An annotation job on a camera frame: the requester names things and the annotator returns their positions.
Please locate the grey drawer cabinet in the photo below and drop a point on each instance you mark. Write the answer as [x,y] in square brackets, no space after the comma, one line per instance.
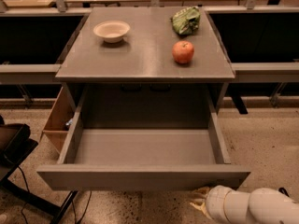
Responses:
[147,104]

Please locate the grey top drawer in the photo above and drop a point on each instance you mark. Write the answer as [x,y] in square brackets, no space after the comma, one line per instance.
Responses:
[143,138]

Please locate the black bar right floor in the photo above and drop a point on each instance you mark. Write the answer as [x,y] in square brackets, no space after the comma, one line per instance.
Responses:
[283,191]

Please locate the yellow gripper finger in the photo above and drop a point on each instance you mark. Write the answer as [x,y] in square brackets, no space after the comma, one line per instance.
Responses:
[202,208]
[200,194]

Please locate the red apple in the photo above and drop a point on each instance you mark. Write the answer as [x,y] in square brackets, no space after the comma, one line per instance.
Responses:
[183,52]

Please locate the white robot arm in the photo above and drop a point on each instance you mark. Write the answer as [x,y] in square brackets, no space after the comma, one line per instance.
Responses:
[262,206]

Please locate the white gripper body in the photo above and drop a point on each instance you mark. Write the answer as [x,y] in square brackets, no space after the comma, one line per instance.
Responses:
[217,203]

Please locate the cardboard box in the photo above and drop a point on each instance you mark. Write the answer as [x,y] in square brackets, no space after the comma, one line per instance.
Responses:
[55,128]

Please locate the green chip bag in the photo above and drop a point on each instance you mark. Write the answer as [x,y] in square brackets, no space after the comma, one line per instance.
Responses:
[186,21]

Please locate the black stand left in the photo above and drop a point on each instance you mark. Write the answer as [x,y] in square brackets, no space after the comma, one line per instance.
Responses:
[15,146]

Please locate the metal railing frame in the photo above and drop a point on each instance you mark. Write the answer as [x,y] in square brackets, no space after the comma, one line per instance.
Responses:
[28,72]

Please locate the white paper bowl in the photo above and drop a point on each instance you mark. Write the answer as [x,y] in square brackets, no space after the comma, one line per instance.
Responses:
[111,31]

